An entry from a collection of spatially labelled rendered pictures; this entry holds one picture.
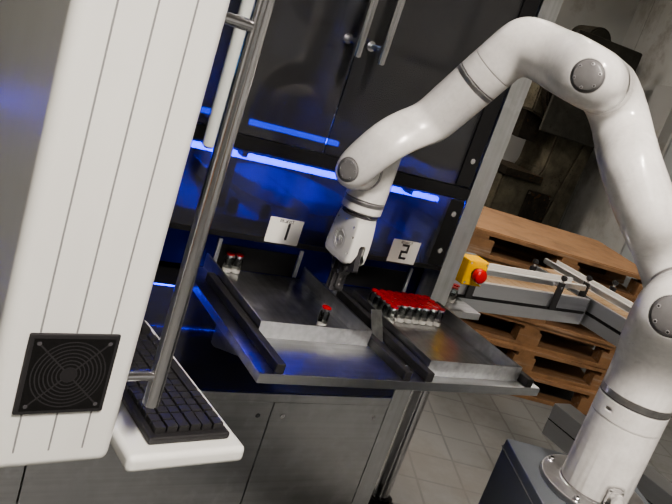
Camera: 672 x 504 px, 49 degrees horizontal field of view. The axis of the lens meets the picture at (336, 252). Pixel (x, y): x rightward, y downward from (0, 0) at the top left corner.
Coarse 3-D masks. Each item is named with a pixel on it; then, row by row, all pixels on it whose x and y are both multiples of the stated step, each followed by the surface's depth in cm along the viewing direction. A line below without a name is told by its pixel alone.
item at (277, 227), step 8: (272, 216) 163; (272, 224) 164; (280, 224) 165; (288, 224) 166; (296, 224) 167; (272, 232) 165; (280, 232) 166; (296, 232) 167; (264, 240) 164; (272, 240) 165; (280, 240) 166; (288, 240) 167; (296, 240) 168
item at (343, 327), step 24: (216, 264) 163; (240, 288) 163; (264, 288) 168; (288, 288) 173; (312, 288) 177; (264, 312) 154; (288, 312) 159; (312, 312) 163; (336, 312) 166; (264, 336) 143; (288, 336) 145; (312, 336) 148; (336, 336) 151; (360, 336) 154
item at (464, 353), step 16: (368, 304) 171; (384, 320) 165; (448, 320) 186; (400, 336) 159; (416, 336) 170; (432, 336) 174; (448, 336) 177; (464, 336) 180; (480, 336) 175; (416, 352) 154; (432, 352) 164; (448, 352) 167; (464, 352) 170; (480, 352) 174; (496, 352) 170; (432, 368) 151; (448, 368) 153; (464, 368) 155; (480, 368) 157; (496, 368) 159; (512, 368) 162
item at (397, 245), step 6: (396, 240) 181; (402, 240) 182; (396, 246) 182; (402, 246) 183; (414, 246) 185; (390, 252) 182; (396, 252) 183; (408, 252) 185; (414, 252) 185; (390, 258) 183; (396, 258) 184; (408, 258) 185; (414, 258) 186
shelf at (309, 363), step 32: (352, 288) 190; (224, 320) 144; (256, 352) 135; (288, 352) 140; (320, 352) 145; (352, 352) 150; (288, 384) 132; (320, 384) 135; (352, 384) 139; (384, 384) 142; (416, 384) 146; (448, 384) 151; (480, 384) 156; (512, 384) 162
